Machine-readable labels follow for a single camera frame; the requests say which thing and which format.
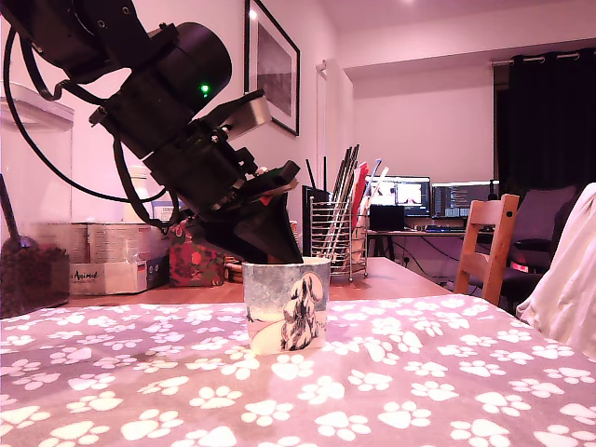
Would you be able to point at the computer monitor showing code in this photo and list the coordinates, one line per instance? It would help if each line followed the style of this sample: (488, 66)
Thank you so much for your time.
(465, 200)

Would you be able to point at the small black desktop box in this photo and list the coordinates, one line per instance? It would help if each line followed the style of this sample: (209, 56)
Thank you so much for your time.
(386, 219)

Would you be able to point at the clear plastic food container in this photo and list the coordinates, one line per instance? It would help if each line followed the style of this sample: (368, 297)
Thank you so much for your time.
(42, 163)

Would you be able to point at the white insulated bottle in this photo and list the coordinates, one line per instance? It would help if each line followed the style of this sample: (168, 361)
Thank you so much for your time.
(137, 179)

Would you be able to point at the paw print table cloth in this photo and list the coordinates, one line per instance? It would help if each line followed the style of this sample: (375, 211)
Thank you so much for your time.
(419, 396)

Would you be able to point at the wooden trestle desk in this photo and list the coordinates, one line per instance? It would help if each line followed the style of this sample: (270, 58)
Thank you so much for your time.
(419, 233)

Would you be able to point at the computer monitor showing pictures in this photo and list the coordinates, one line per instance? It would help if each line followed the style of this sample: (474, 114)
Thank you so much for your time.
(405, 193)

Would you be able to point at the metal curtain rod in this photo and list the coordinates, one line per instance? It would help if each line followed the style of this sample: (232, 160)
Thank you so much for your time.
(503, 63)

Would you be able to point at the white draped garment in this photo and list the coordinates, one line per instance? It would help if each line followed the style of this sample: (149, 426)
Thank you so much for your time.
(572, 279)

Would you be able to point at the dark window curtain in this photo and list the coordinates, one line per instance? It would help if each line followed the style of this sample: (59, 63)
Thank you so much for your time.
(549, 121)

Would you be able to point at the black plastic scoop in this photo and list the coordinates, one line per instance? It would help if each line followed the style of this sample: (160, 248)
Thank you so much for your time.
(9, 209)

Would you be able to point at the red floral tissue box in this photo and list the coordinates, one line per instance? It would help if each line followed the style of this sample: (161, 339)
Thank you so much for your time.
(195, 265)

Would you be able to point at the black kitchen utensils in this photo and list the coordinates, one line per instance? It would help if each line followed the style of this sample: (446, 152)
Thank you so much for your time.
(347, 172)

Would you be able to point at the brown pet kibble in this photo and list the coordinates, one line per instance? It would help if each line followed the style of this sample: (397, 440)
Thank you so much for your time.
(32, 284)

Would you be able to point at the white kitchen utensil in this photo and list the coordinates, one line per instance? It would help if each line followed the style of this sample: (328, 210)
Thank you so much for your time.
(377, 186)

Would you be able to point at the round wicker trivet stack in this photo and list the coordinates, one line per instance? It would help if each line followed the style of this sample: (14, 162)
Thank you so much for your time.
(233, 272)

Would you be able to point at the large clear water bottle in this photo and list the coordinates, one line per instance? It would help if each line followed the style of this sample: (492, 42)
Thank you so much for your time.
(163, 212)

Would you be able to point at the black framed picture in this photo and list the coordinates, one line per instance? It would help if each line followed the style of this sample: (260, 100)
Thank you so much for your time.
(279, 60)

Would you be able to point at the black wifi router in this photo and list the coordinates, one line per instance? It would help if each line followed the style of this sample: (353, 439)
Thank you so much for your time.
(309, 223)

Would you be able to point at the wooden dining chair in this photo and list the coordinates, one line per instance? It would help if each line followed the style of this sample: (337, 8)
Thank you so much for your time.
(505, 242)

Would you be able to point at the white printed carton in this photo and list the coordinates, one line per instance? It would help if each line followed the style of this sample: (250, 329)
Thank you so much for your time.
(107, 279)

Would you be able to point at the red kitchen spatula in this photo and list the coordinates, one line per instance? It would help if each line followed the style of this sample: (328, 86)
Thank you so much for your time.
(361, 186)

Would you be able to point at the dark office chair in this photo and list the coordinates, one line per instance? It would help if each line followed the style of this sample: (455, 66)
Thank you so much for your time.
(535, 223)

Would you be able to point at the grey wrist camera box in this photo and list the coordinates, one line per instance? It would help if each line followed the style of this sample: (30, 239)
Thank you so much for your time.
(251, 116)

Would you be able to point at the winter tree print coffee cup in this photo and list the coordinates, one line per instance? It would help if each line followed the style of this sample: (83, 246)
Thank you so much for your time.
(270, 298)

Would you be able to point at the backlit computer keyboard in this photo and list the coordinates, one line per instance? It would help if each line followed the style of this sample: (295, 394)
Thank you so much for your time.
(444, 228)

